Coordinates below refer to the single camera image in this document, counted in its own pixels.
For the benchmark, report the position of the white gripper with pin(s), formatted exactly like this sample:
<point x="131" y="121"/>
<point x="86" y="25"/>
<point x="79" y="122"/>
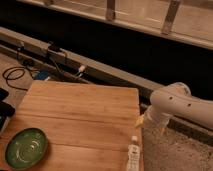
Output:
<point x="154" y="118"/>

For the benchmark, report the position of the white small bottle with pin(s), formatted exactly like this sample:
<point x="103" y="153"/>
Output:
<point x="133" y="155"/>

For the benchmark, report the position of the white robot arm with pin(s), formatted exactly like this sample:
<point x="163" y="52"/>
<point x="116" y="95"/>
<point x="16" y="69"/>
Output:
<point x="175" y="100"/>

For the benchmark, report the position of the green ceramic bowl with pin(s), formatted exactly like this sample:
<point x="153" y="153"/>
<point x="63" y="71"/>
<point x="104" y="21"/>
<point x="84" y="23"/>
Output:
<point x="26" y="148"/>

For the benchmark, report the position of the white plug connector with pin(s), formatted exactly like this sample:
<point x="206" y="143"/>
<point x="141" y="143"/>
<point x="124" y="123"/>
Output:
<point x="81" y="69"/>

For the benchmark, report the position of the blue object on floor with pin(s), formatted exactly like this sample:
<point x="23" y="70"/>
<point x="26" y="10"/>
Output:
<point x="42" y="75"/>

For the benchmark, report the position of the black device at left edge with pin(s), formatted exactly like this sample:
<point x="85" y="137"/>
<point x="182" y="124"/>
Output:
<point x="6" y="110"/>

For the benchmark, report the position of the metal window frame rail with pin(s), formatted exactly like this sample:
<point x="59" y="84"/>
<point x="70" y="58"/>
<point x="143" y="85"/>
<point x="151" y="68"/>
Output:
<point x="187" y="21"/>

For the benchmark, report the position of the black clamp on rail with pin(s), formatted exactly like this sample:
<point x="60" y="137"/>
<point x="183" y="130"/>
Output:
<point x="54" y="48"/>

